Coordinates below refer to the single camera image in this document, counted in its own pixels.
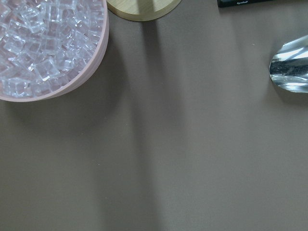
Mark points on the steel ice scoop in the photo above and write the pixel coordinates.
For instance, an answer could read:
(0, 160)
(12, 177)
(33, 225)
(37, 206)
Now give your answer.
(289, 66)

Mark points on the black framed tray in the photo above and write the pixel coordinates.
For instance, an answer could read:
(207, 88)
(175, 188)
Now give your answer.
(233, 3)

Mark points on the round wooden stand base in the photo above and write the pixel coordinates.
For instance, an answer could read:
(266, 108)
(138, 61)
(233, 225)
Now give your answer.
(141, 10)

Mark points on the pink bowl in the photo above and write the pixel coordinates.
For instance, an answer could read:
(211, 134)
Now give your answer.
(84, 75)

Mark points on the clear ice cubes pile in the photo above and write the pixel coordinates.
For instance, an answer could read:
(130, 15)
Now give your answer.
(46, 44)

